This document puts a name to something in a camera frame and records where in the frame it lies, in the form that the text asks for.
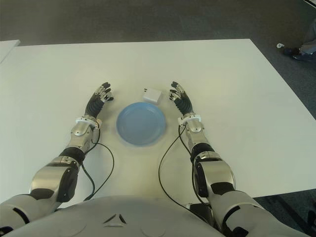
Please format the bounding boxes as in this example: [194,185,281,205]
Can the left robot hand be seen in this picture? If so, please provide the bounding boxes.
[83,81,116,119]

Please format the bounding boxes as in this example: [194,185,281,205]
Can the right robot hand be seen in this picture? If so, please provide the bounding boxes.
[168,80,196,116]

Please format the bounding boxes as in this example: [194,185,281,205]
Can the white charger block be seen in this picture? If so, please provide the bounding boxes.
[142,86,163,104]

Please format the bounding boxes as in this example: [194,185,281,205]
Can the blue plastic plate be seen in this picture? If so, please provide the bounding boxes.
[116,102,167,146]

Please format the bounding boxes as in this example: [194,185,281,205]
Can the adjacent white table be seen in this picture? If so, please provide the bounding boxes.
[0,39,20,62]

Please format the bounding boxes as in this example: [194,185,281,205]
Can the grey robot torso shell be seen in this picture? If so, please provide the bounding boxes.
[23,195,224,237]

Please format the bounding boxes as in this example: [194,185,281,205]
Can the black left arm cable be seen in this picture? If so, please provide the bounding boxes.
[82,123,116,202]

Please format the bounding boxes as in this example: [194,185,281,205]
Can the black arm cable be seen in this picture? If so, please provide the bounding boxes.
[158,122,205,208]
[82,123,116,202]

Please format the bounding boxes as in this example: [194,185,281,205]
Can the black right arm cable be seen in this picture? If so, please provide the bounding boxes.
[158,122,205,208]

